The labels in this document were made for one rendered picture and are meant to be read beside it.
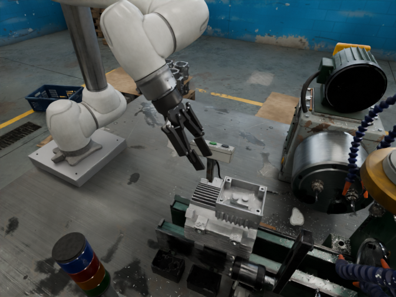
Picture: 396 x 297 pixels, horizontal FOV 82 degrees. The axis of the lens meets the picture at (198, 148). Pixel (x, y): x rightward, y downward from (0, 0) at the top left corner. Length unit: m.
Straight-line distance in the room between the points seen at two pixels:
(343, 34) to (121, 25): 5.72
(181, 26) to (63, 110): 0.73
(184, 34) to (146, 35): 0.11
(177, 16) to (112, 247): 0.80
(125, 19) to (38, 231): 0.89
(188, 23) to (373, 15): 5.56
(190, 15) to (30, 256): 0.97
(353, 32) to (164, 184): 5.48
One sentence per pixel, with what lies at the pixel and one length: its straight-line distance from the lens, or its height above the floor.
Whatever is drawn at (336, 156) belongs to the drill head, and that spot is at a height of 1.16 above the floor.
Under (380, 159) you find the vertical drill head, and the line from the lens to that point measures 0.57.
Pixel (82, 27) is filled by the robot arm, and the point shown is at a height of 1.42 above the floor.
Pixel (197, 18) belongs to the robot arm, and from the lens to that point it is 0.65.
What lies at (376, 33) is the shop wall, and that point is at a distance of 6.13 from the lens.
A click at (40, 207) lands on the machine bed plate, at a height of 0.80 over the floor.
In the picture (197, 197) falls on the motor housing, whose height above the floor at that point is 1.10.
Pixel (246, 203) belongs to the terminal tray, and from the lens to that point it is 0.64.
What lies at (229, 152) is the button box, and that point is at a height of 1.07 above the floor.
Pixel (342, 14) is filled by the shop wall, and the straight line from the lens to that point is 6.01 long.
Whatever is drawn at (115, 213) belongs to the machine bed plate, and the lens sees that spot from 1.06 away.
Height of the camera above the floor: 1.64
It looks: 41 degrees down
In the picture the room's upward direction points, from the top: straight up
